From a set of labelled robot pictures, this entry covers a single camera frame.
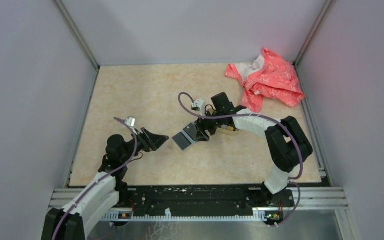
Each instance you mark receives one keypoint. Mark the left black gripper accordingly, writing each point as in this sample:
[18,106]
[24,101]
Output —
[151,142]

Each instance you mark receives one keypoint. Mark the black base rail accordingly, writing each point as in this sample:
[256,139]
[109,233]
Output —
[222,200]

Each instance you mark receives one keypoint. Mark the beige tray of cards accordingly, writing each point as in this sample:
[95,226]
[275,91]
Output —
[228,130]

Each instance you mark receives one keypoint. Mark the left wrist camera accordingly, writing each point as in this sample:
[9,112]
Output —
[130,121]

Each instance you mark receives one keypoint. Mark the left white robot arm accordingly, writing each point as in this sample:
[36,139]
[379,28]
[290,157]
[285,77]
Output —
[76,219]

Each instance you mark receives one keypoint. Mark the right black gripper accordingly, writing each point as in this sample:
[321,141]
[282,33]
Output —
[203,122]

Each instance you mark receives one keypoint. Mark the beige card holder wallet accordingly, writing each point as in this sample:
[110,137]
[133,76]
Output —
[192,131]

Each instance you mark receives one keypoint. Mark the pink crumpled cloth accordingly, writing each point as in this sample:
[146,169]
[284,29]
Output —
[269,76]

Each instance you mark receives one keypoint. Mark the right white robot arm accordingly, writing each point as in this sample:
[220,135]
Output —
[288,145]

